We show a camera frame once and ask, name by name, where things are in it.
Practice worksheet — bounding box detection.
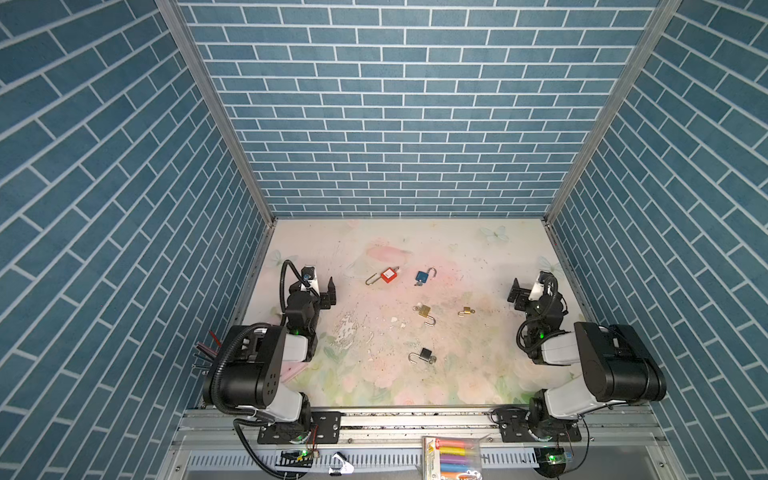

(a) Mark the red padlock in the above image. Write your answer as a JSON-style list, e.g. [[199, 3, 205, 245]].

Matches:
[[365, 266, 400, 286]]

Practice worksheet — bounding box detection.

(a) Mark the large brass padlock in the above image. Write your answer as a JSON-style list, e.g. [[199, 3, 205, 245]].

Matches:
[[413, 304, 437, 326]]

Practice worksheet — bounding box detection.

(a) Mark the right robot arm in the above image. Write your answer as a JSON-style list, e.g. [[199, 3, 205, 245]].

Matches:
[[507, 271, 667, 441]]

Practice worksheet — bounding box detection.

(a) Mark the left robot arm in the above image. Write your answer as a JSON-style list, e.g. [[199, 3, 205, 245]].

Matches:
[[203, 260, 336, 446]]

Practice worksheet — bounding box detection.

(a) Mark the pink pencil case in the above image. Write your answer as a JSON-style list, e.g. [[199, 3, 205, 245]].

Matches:
[[280, 362, 310, 383]]

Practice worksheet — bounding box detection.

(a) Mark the blue padlock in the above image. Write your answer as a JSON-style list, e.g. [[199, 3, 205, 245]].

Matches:
[[415, 267, 437, 286]]

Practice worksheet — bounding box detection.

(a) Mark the black padlock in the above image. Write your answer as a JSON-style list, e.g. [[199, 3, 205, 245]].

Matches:
[[408, 348, 437, 365]]

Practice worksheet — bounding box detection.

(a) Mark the metal binder clip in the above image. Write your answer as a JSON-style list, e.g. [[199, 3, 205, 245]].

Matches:
[[329, 452, 355, 477]]

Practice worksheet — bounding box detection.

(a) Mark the marker pack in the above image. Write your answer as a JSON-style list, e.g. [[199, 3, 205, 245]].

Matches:
[[422, 436, 483, 480]]

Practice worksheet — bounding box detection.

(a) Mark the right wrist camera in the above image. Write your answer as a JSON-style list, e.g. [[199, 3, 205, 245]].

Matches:
[[528, 281, 545, 301]]

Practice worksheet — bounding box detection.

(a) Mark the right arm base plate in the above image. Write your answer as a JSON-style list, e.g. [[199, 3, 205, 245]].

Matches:
[[488, 405, 582, 443]]

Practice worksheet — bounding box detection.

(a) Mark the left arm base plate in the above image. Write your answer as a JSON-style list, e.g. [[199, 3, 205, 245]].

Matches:
[[257, 410, 342, 446]]

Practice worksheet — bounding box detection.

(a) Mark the aluminium front rail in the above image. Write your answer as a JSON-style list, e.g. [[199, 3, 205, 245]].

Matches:
[[170, 405, 670, 448]]

